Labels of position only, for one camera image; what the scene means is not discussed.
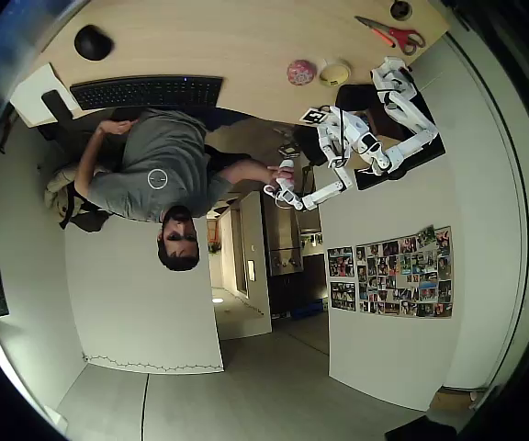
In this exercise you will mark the white follower gripper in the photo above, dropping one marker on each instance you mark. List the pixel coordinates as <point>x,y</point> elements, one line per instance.
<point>336,120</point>

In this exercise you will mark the person's left hand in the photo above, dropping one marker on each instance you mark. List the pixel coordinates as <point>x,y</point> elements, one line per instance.
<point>117,127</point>

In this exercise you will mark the black smartphone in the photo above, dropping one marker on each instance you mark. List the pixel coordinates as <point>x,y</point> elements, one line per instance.
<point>55,106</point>

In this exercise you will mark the black computer keyboard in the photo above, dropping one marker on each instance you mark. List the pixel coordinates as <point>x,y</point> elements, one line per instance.
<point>147,92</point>

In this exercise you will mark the square black white marker tag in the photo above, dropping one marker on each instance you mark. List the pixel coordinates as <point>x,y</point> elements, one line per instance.
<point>314,116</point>

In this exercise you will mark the large photo collage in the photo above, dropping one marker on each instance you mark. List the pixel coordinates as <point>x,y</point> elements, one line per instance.
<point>404,273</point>

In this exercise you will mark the white door panel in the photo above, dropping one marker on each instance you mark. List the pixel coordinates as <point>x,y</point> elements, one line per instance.
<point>140,298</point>

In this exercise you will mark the black flat panel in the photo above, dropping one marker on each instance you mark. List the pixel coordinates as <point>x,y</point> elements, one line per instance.
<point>423,156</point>

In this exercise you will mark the white paper pad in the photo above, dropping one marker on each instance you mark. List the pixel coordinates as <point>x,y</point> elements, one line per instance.
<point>32,94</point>

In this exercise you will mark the stainless steel refrigerator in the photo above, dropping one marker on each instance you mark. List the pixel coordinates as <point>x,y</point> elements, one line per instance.
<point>283,239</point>

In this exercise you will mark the person's right hand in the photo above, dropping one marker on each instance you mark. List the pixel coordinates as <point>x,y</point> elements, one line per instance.
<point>282,173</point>

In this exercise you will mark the white follower robot arm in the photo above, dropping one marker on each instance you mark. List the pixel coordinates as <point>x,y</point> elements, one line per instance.
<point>407,110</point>

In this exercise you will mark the person in grey t-shirt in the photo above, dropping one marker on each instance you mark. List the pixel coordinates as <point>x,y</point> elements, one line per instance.
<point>163,161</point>

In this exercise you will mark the small photo collage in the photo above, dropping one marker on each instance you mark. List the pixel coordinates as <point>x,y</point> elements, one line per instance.
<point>343,296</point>
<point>341,262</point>

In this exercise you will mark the black computer mouse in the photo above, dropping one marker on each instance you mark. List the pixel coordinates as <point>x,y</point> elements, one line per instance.
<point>93,42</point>

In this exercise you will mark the pink patterned round bowl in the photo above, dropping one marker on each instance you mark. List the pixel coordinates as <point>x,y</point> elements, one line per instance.
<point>301,72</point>

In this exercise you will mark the person's left forearm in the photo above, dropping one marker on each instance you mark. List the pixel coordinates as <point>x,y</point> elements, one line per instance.
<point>87,158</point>

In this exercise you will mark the person's right forearm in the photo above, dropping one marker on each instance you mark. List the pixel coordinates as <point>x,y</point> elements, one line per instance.
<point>246,171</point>

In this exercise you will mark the beige roll of tape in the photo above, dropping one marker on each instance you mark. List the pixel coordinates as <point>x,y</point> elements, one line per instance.
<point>334,72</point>

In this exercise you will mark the round black desk grommet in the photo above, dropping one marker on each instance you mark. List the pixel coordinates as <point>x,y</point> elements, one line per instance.
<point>401,9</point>

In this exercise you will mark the blue plastic crate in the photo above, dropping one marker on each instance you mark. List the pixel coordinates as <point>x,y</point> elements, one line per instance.
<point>309,310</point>

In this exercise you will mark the beige and black bag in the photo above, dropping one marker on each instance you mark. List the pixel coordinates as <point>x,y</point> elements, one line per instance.
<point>64,193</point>

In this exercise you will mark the small square grey object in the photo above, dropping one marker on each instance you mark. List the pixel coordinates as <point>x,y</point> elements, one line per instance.
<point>288,150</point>

